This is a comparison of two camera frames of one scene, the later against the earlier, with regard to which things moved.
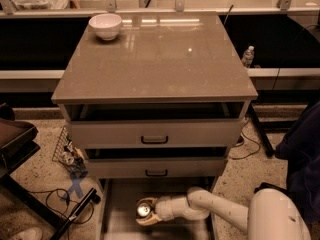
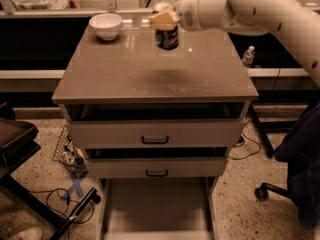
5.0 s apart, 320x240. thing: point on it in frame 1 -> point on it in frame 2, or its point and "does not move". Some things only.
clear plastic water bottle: x=248 y=56 does not move
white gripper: x=163 y=208 -> x=187 y=12
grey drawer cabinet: x=154 y=102 does not move
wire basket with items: x=68 y=155 does not move
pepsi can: x=143 y=209 -> x=166 y=38
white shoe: x=33 y=233 does not move
